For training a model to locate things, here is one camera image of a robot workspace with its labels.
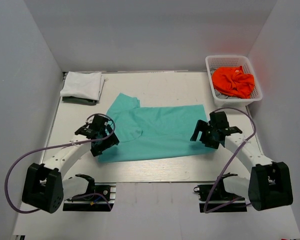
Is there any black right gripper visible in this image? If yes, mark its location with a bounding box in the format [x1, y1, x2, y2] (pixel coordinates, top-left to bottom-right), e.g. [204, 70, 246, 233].
[190, 119, 220, 149]

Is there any teal t shirt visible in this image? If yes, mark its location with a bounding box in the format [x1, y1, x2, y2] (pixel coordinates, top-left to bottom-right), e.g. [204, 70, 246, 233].
[98, 93, 212, 163]

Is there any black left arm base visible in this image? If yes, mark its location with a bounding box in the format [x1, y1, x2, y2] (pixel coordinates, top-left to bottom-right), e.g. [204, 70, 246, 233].
[62, 174, 116, 212]

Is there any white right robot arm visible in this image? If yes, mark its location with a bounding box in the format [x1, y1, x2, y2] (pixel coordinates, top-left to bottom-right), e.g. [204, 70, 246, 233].
[190, 108, 293, 214]

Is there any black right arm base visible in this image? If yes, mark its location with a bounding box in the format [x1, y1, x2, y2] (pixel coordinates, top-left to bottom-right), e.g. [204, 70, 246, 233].
[193, 177, 248, 213]

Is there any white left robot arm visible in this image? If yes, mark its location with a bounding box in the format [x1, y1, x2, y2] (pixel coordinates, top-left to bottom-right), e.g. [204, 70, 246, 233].
[21, 113, 120, 214]

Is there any grey t shirt in basket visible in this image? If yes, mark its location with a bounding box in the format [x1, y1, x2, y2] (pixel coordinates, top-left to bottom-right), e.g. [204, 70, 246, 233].
[214, 89, 239, 100]

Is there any folded dark green t shirt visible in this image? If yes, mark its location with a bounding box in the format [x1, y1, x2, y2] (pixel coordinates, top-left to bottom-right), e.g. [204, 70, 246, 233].
[62, 96, 98, 106]

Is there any orange t shirt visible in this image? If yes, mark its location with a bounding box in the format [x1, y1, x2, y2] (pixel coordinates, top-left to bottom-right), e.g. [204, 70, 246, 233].
[210, 66, 255, 99]

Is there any folded white t shirt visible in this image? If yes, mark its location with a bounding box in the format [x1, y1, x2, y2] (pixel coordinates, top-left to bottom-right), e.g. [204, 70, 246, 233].
[60, 71, 104, 101]

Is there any white plastic basket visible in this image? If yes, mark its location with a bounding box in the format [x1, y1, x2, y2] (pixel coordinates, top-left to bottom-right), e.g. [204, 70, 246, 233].
[205, 55, 263, 107]

